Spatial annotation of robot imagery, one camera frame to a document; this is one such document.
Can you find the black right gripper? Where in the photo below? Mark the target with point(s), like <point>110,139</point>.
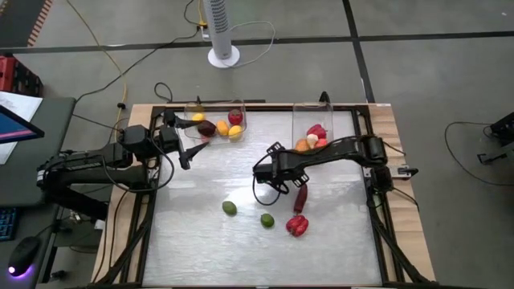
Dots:
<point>277,166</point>

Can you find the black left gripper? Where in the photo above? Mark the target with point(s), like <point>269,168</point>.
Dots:
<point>170,140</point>

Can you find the dark red long chili pepper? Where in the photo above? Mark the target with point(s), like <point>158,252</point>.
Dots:
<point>300,199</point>

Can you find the dark purple round fruit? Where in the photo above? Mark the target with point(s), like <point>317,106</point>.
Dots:
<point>206,128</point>

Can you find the orange citrus fruit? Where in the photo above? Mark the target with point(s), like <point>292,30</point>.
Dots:
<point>222,128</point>

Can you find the orange bell pepper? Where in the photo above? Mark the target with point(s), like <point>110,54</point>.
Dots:
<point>302,145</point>

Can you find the yellow lemon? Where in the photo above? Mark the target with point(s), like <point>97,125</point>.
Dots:
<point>198,117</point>
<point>235,132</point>

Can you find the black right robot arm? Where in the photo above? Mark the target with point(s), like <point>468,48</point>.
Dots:
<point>345,148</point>

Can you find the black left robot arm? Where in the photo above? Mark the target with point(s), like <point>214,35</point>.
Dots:
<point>88,168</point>

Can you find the clear plastic fruit basket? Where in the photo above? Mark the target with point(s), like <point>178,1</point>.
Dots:
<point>213,112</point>

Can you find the large red bell pepper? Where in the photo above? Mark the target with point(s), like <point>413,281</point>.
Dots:
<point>297,225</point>

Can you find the green lime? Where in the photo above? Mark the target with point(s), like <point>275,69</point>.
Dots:
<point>229,208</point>
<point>267,220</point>

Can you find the white garlic bulb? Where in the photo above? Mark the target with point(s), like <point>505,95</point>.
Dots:
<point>312,140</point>

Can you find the red strawberry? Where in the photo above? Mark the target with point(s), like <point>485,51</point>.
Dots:
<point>235,116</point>

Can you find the red tomato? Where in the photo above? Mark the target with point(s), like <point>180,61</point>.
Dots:
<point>321,143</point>

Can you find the clear plastic vegetable basket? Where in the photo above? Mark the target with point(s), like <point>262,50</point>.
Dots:
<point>311,116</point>

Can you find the black clamp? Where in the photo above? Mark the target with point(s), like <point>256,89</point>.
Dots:
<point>324,97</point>

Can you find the white tower fan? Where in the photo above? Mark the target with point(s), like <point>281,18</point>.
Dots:
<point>219,32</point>

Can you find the dark grey desk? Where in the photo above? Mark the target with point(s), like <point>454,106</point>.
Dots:
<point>52,136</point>

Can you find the white paper sheet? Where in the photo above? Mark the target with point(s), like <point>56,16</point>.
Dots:
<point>20,104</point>

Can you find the computer screen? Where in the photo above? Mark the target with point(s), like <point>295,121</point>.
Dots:
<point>16,128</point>

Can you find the red plastic crate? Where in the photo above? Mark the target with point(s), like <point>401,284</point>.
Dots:
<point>8,74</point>

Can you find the black keyboard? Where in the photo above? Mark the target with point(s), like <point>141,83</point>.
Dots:
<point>7,222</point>

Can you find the black computer mouse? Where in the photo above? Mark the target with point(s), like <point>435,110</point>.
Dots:
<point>23,255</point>

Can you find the dark mat with orange border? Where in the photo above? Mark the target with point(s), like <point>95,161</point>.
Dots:
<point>20,20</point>

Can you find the black floor equipment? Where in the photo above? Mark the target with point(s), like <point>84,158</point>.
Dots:
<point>502,132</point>

